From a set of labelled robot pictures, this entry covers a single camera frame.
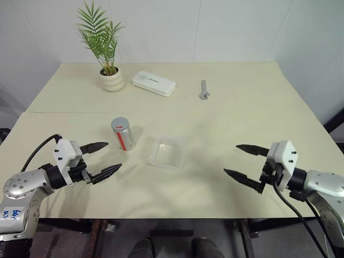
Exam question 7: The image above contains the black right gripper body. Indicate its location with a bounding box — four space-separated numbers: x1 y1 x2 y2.
259 159 285 194

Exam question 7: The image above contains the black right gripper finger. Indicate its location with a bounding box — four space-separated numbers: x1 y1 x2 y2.
235 144 271 157
223 168 263 194

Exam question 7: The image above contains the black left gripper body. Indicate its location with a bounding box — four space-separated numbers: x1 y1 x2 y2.
67 157 94 185

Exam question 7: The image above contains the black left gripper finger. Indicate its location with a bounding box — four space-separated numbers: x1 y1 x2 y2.
90 163 123 185
79 141 110 155

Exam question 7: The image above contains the silver can red label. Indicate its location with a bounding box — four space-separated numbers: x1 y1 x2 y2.
111 117 135 152

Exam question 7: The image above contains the clear plastic container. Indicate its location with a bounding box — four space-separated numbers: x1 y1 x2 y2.
145 135 192 170

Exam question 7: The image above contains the green plant in white pot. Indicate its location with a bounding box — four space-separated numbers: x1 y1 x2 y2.
75 0 126 93

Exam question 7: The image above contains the metal bolt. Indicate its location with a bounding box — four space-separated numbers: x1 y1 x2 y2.
198 79 211 102

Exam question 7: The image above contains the dark rounded shape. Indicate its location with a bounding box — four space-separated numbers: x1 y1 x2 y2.
128 237 156 258
191 237 224 258

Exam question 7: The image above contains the dark object at table side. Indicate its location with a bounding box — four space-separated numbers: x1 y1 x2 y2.
0 128 11 146

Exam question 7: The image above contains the black stand leg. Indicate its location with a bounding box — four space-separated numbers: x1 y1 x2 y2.
323 106 344 135

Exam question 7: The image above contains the white rectangular case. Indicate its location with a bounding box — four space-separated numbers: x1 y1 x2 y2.
131 70 177 98

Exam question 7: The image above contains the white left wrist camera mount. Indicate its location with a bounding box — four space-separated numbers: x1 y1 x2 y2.
52 138 83 187

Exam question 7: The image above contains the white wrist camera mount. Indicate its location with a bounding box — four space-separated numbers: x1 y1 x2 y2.
52 138 83 187
264 139 299 193

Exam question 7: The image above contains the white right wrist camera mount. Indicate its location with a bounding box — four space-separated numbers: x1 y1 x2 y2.
264 139 299 193

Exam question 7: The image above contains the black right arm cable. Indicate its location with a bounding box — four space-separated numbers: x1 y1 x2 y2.
271 171 331 258

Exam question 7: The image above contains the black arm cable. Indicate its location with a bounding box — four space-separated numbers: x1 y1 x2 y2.
20 134 61 173
271 171 331 258

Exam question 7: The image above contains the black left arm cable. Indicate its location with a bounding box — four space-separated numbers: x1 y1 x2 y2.
20 134 61 173

